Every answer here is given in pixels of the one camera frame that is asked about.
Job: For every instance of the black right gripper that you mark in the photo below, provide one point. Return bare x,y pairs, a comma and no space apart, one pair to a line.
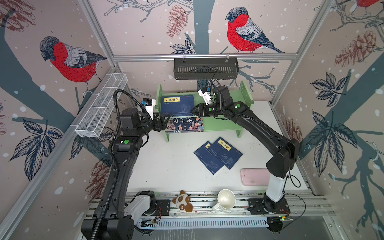
201,113

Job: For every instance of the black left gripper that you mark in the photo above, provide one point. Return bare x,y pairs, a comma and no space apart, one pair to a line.
162,124

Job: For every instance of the colourful cartoon cover book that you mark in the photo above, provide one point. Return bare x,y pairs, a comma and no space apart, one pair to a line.
185,125

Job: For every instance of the dark blue book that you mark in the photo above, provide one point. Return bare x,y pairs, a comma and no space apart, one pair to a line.
225,152
177,106
208,159

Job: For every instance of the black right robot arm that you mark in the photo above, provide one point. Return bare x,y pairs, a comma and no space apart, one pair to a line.
284,151

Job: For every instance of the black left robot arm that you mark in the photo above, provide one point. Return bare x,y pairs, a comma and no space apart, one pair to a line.
114,219

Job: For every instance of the dark blue book under cartoon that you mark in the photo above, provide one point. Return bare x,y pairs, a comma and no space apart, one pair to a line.
208,159

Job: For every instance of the green wooden shelf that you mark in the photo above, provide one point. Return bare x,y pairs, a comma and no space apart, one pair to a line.
210,123

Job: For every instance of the pink plastic tray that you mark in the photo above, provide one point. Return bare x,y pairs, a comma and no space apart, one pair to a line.
255,177

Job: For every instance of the brown white plush toy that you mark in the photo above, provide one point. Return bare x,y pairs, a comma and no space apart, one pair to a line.
183,202

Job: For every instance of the white ceramic mug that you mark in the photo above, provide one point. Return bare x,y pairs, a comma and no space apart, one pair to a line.
226,200

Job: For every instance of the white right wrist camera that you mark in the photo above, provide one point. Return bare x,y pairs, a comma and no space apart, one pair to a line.
206,95

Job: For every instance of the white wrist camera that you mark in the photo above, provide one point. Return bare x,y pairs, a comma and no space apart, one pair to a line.
206,95
149,105

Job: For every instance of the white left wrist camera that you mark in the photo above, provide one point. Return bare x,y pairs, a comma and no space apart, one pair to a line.
149,105

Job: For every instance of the black hanging wall basket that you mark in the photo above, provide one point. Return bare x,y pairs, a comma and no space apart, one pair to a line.
206,68

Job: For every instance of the white wire mesh basket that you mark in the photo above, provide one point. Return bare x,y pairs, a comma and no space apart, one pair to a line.
99,112

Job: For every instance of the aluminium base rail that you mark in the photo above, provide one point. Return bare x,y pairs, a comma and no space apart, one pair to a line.
243,215

